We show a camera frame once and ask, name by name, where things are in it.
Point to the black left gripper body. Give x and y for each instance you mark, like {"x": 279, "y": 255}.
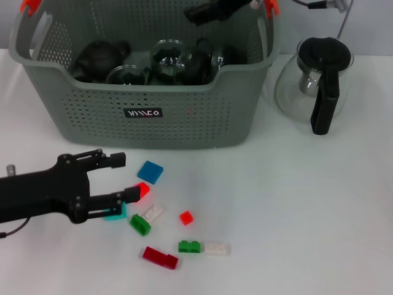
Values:
{"x": 43, "y": 196}

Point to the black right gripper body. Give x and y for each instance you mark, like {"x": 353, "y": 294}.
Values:
{"x": 233, "y": 5}

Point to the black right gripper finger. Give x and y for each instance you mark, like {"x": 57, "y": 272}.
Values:
{"x": 202, "y": 13}

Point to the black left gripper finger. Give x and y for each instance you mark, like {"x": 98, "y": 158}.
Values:
{"x": 116, "y": 159}
{"x": 122, "y": 198}

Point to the glass teacup with black sleeve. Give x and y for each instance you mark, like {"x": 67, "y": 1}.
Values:
{"x": 164, "y": 58}
{"x": 129, "y": 75}
{"x": 225, "y": 56}
{"x": 195, "y": 66}

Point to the white two-stud plate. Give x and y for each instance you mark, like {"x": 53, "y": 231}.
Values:
{"x": 216, "y": 248}
{"x": 155, "y": 212}

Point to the grey-green perforated storage bin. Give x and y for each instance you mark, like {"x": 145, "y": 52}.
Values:
{"x": 190, "y": 129}

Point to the teal flat building brick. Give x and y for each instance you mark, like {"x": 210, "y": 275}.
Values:
{"x": 119, "y": 216}

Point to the red sloped building brick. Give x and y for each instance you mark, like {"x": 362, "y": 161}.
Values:
{"x": 145, "y": 190}

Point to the green building brick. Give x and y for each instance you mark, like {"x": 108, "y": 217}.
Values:
{"x": 140, "y": 225}

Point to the blue flat building brick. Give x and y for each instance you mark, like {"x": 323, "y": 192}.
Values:
{"x": 150, "y": 172}

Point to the dark red long brick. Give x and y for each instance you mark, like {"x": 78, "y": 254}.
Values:
{"x": 159, "y": 257}

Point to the green two-stud brick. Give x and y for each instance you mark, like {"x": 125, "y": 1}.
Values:
{"x": 190, "y": 246}

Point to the black clay teapot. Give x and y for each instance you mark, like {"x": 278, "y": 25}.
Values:
{"x": 98, "y": 60}

